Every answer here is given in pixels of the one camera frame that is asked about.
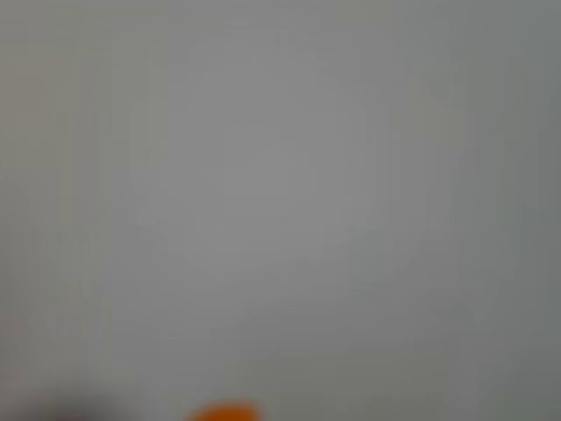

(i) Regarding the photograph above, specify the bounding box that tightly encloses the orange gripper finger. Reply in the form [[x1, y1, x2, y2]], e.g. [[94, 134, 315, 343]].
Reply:
[[182, 399, 265, 421]]

